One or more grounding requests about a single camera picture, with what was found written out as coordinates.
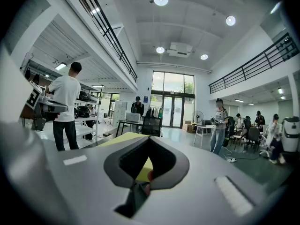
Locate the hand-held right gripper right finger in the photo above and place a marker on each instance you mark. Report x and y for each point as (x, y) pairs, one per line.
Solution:
(199, 196)

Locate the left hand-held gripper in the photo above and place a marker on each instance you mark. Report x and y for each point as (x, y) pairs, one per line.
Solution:
(32, 98)

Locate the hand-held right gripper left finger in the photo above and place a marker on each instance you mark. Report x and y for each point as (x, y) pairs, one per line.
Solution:
(70, 184)

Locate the yellow-green cloth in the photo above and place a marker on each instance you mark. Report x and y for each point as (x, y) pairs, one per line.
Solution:
(122, 138)

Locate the person's right hand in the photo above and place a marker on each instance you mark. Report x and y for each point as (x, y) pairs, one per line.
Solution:
(151, 176)

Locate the group of dark helmets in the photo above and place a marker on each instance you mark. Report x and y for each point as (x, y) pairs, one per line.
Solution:
(83, 111)

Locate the rectangular ceiling lamp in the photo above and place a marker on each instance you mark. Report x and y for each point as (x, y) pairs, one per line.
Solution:
(60, 66)

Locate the white power strip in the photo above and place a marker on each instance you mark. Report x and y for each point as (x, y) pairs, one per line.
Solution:
(231, 160)

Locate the stack of cardboard boxes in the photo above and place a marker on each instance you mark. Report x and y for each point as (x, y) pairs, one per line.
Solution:
(188, 126)

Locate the white box appliance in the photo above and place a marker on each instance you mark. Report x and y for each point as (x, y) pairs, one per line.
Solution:
(133, 117)

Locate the black standing fan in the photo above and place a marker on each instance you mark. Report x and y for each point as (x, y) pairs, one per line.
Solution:
(197, 116)

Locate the grey office chair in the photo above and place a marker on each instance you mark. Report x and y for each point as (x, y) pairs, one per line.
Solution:
(253, 135)

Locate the black mesh office chair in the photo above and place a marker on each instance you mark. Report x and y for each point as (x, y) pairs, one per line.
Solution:
(152, 126)

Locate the long black mezzanine railing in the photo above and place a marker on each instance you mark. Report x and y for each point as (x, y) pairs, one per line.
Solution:
(110, 34)

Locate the clothes rack with garments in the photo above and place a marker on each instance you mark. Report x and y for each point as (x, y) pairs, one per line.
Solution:
(154, 112)

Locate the glass entrance door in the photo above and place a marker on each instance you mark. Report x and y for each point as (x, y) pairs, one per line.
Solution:
(173, 97)

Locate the white rounded robot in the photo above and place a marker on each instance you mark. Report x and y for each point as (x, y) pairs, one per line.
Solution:
(291, 132)

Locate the white ceiling air conditioner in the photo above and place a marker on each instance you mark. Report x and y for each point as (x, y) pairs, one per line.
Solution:
(180, 49)

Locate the short black mezzanine railing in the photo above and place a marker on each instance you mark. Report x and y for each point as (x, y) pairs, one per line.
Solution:
(255, 64)

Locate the black frame table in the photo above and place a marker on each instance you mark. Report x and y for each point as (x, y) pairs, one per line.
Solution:
(122, 123)

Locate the white frame table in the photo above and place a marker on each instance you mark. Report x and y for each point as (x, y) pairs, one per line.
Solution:
(204, 126)

